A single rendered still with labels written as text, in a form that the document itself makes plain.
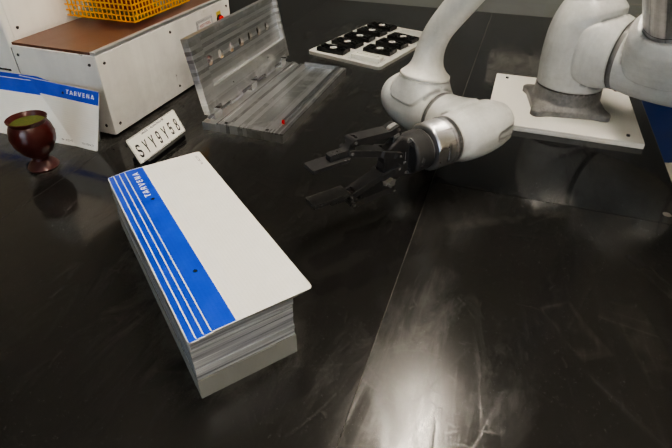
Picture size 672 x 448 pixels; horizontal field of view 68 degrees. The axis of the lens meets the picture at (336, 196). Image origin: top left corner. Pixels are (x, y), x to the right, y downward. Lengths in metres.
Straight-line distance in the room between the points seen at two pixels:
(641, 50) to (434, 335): 0.73
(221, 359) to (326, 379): 0.13
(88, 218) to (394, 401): 0.63
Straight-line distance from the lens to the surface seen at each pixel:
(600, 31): 1.27
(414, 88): 1.02
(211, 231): 0.72
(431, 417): 0.64
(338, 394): 0.65
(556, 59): 1.31
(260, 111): 1.25
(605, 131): 1.31
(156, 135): 1.15
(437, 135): 0.89
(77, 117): 1.25
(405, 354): 0.69
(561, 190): 1.06
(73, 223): 1.00
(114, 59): 1.23
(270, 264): 0.66
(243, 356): 0.65
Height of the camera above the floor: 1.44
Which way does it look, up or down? 34 degrees down
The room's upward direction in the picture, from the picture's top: straight up
